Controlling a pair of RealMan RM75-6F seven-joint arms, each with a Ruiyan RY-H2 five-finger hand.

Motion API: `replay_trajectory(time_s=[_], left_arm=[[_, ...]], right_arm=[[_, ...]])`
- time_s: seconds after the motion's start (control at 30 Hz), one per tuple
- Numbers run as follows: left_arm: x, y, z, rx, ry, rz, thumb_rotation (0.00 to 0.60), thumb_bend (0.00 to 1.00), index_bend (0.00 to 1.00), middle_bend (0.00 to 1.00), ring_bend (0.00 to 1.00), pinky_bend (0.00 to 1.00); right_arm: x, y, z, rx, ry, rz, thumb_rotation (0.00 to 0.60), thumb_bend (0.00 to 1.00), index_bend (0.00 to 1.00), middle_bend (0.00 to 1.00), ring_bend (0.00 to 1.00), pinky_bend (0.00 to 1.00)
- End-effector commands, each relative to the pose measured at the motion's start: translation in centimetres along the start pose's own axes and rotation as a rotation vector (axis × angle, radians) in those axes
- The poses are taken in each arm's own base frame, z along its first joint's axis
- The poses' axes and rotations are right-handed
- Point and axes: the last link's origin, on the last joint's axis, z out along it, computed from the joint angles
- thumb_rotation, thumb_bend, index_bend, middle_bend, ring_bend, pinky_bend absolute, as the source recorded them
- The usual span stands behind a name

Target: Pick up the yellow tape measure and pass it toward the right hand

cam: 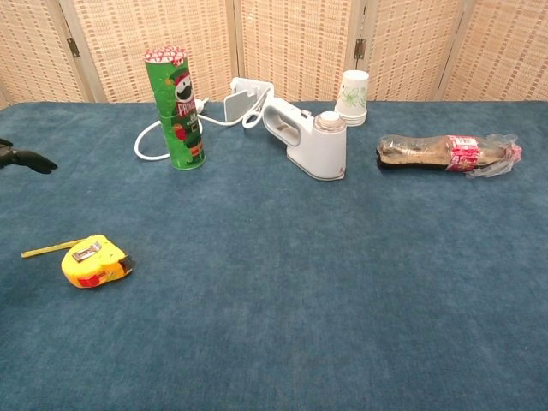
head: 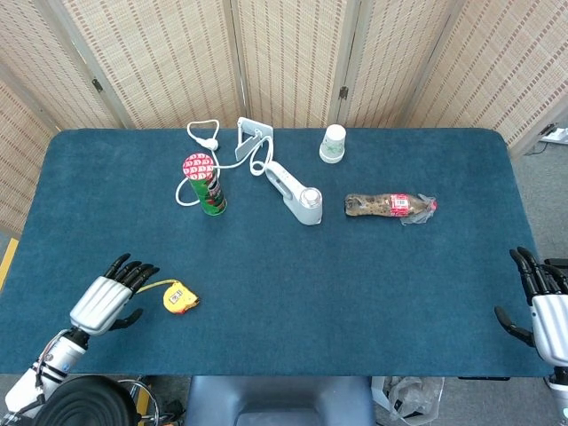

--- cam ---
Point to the floral white paper cup stack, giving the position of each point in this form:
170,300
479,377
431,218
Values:
353,96

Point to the woven bamboo folding screen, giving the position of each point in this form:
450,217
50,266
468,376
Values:
299,43

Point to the blue table cloth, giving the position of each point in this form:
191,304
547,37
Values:
274,278

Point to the green Pringles can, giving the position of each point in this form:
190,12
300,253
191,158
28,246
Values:
180,124

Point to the metal screen hinge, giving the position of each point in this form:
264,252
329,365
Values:
360,48
73,47

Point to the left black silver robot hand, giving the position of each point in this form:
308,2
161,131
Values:
25,158

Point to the white handheld garment steamer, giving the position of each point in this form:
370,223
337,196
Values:
321,150

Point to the yellow tape measure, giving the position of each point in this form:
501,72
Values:
92,261

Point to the clear plastic wrap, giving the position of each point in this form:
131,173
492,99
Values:
492,170

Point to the crushed brown cola bottle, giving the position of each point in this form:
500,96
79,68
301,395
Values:
411,152

